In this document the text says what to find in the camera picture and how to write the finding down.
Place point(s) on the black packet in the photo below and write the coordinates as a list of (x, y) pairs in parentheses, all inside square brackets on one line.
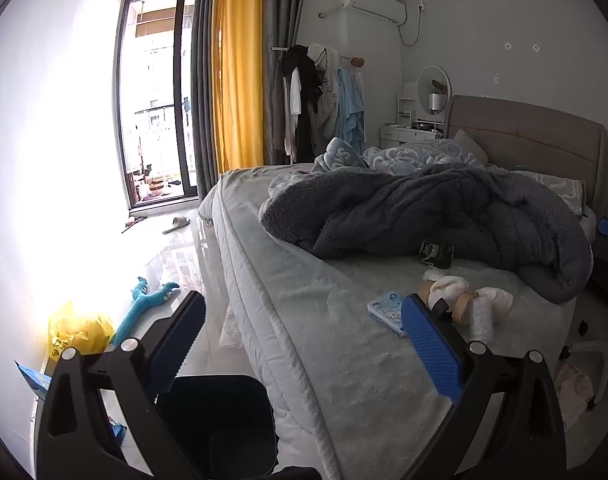
[(436, 253)]

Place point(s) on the dark stick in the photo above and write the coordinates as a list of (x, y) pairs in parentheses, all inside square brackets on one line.
[(134, 223)]

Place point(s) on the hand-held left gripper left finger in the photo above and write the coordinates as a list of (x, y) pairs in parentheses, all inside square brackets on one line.
[(184, 342)]

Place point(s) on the beige slipper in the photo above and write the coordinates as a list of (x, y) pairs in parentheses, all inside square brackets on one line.
[(176, 224)]

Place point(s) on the dark grey fleece blanket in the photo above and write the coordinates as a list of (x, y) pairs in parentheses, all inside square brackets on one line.
[(433, 210)]

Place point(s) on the brown tape roll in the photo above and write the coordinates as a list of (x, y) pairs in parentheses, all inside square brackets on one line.
[(462, 306), (423, 289)]

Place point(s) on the white air conditioner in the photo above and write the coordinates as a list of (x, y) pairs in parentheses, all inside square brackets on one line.
[(373, 2)]

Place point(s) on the beige pillow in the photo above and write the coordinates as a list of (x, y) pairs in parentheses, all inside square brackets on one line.
[(468, 146)]

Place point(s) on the black trash bin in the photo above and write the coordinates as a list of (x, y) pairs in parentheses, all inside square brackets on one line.
[(224, 420)]

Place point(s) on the clothes rack rod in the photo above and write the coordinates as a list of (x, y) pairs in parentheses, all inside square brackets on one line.
[(348, 58)]

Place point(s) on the white hanging jacket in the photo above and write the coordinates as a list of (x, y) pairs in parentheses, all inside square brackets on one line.
[(330, 90)]

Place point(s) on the bed with grey sheet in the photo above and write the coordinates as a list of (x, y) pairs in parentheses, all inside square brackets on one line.
[(334, 360)]

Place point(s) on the silver table lamp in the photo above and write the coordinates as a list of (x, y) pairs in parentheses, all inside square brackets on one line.
[(435, 101)]

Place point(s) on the white vanity table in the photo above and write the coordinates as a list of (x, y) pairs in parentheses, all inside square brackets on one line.
[(408, 134)]

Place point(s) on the pink cloth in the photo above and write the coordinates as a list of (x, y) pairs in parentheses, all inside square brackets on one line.
[(573, 390)]

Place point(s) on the light blue hanging garment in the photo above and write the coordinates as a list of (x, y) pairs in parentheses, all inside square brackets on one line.
[(351, 105)]

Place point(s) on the blue plush toy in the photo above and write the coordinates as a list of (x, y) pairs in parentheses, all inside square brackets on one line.
[(144, 305)]

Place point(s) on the blue plastic package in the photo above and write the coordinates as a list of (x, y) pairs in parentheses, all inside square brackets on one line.
[(34, 377)]

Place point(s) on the yellow curtain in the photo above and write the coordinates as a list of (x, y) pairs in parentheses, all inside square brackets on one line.
[(239, 60)]

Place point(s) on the white hanging shirt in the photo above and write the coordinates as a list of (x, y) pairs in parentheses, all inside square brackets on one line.
[(295, 92)]

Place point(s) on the blue white tissue pack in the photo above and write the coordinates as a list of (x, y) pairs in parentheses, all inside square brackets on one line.
[(387, 312)]

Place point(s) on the white office chair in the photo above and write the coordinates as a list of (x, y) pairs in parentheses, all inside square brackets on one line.
[(596, 352)]

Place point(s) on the wooden bucket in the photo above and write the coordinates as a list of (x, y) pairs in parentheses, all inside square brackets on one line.
[(156, 183)]

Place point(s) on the white tissue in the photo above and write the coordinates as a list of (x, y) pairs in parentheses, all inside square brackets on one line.
[(430, 275)]

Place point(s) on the black framed balcony door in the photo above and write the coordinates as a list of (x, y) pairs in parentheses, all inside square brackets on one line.
[(154, 95)]

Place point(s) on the patterned light blue pillow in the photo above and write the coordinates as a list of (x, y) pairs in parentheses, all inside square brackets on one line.
[(383, 154)]

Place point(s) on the bubble wrap sheet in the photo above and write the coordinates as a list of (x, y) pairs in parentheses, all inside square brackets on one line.
[(232, 330)]

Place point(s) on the black hanging garment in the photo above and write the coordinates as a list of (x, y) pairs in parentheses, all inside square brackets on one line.
[(306, 80)]

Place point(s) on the beige hanging garment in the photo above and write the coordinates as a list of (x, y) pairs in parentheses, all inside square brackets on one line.
[(279, 110)]

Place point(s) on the yellow plastic bag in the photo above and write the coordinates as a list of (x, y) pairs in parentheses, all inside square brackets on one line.
[(76, 332)]

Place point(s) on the white desktop shelf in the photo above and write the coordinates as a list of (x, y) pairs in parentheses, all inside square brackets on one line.
[(406, 105)]

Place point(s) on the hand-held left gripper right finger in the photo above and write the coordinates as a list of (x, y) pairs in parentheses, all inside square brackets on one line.
[(428, 345)]

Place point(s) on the grey curtain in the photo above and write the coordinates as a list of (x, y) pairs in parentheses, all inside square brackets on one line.
[(279, 35), (204, 85)]

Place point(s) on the beige padded headboard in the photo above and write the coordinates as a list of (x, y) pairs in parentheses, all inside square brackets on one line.
[(528, 135)]

